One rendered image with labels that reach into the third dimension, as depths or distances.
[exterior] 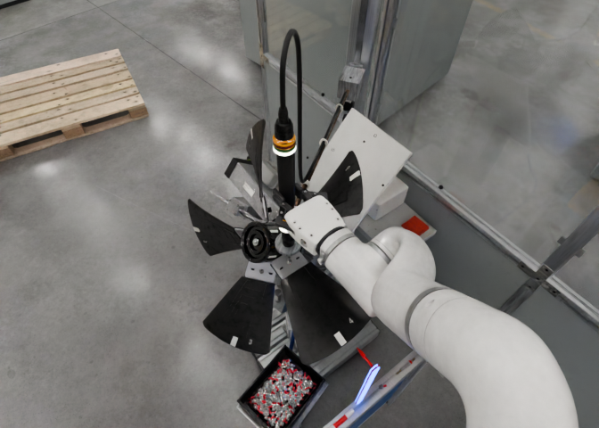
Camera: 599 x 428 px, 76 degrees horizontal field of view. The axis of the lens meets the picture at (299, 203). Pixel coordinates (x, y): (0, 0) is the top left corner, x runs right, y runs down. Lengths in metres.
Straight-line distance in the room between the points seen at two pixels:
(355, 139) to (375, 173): 0.13
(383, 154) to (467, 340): 0.85
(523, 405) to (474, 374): 0.04
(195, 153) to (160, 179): 0.35
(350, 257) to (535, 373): 0.40
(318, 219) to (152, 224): 2.13
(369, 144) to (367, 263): 0.59
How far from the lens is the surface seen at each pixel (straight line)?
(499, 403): 0.40
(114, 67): 4.17
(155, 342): 2.39
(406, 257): 0.62
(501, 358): 0.40
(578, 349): 1.65
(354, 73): 1.36
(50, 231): 3.09
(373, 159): 1.21
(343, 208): 0.92
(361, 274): 0.70
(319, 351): 1.04
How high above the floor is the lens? 2.13
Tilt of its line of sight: 51 degrees down
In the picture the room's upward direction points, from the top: straight up
